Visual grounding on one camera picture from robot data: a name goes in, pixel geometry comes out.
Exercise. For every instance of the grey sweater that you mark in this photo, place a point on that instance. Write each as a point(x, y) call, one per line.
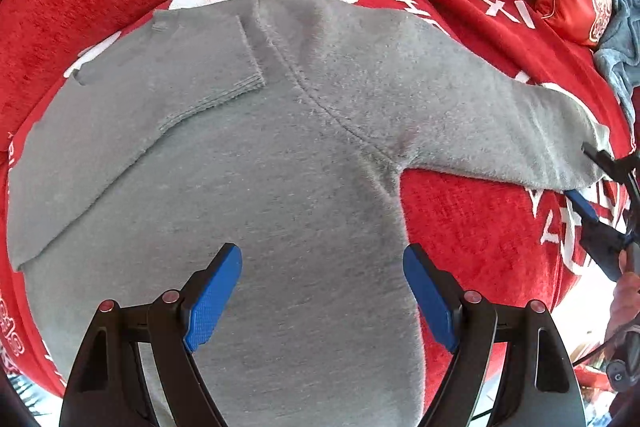
point(280, 167)

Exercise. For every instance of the person's right hand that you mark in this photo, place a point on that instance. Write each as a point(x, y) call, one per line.
point(626, 294)

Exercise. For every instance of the blue-grey cloth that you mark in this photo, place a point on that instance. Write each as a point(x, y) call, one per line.
point(622, 37)

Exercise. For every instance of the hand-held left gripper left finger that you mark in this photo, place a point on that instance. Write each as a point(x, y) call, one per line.
point(214, 294)

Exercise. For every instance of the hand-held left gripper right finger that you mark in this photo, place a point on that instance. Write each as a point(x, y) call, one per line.
point(431, 297)

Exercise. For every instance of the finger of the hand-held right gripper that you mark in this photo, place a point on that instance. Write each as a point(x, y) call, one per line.
point(582, 207)
point(607, 163)

